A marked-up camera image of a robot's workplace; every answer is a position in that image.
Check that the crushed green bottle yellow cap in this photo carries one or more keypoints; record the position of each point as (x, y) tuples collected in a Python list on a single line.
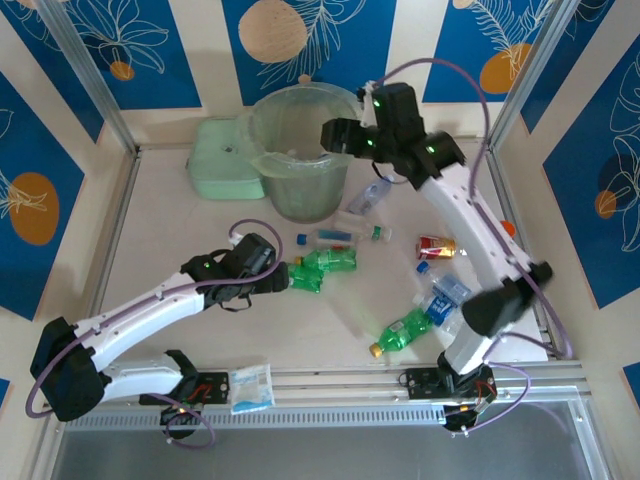
[(325, 260)]

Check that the clear bottle with lavender label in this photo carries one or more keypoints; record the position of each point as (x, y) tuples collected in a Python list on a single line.
[(371, 194)]

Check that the green bottle with white label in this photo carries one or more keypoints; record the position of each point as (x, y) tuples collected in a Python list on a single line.
[(400, 332)]

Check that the clear seda water bottle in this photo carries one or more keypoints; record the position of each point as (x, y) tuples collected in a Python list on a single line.
[(450, 286)]

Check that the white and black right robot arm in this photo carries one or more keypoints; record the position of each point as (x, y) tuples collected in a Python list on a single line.
[(470, 220)]

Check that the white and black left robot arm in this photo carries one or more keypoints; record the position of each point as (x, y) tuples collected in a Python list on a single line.
[(150, 305)]

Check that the green mesh bin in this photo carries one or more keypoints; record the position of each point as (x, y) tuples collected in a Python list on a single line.
[(305, 200)]

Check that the clear bottle with green cap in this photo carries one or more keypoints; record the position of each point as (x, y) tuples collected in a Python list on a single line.
[(357, 225)]

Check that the red drink can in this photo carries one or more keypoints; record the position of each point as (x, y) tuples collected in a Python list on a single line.
[(437, 247)]

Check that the mint green lidded box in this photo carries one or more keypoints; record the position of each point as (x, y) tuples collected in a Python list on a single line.
[(220, 175)]

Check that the white wipes packet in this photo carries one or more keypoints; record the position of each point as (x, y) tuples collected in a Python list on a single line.
[(252, 387)]

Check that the small bottle with orange cap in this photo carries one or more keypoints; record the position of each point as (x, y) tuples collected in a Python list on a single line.
[(509, 227)]

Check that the grey metal panel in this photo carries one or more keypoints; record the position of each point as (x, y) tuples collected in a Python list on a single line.
[(325, 455)]

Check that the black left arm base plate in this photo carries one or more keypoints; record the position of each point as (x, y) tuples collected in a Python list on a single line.
[(220, 387)]

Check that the aluminium side rail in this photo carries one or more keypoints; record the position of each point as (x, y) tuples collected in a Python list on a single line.
[(107, 250), (505, 190)]

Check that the long aluminium base rail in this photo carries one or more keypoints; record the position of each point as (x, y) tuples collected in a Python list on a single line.
[(340, 387)]

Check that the aluminium frame post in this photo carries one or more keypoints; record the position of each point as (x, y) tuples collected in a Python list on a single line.
[(89, 70), (546, 70)]

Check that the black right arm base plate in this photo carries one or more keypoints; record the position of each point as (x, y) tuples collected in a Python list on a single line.
[(420, 382)]

